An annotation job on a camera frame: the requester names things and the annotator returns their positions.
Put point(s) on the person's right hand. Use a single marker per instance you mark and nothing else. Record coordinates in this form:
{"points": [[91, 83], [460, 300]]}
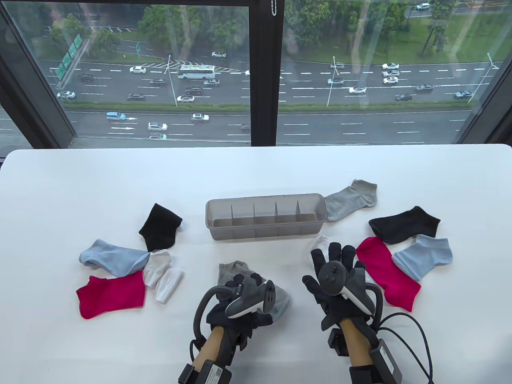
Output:
{"points": [[318, 260]]}

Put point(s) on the person's left hand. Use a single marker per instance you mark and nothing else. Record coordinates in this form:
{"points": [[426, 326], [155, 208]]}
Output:
{"points": [[216, 315]]}

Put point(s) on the white sock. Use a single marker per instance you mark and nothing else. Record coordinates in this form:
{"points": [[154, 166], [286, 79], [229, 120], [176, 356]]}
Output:
{"points": [[320, 242], [160, 276]]}

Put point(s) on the grey sock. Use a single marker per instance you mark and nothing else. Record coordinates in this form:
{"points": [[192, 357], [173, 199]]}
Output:
{"points": [[232, 270], [348, 200]]}

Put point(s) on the pink sock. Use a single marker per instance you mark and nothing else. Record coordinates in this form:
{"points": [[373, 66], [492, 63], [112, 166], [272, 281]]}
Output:
{"points": [[380, 268], [108, 296]]}

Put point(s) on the black sock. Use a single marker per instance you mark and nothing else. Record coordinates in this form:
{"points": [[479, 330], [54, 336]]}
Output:
{"points": [[404, 226], [160, 228]]}

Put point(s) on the light blue sock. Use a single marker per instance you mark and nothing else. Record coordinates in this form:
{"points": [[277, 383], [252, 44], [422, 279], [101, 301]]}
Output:
{"points": [[424, 256], [112, 258]]}

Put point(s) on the person's right forearm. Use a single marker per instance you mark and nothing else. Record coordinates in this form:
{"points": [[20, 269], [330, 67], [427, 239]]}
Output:
{"points": [[356, 344]]}

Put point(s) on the person's left forearm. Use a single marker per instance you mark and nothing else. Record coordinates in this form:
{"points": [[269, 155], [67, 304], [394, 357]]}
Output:
{"points": [[212, 344]]}

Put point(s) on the grey white tracking controller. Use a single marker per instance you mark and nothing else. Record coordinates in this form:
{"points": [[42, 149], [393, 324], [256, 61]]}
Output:
{"points": [[248, 300], [332, 276]]}

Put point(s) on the black labelled sensor box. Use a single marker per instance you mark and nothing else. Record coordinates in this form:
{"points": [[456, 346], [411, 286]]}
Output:
{"points": [[212, 374], [386, 360]]}

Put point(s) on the grey plastic divided organizer box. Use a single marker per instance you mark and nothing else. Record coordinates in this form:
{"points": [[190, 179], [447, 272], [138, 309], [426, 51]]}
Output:
{"points": [[264, 230]]}

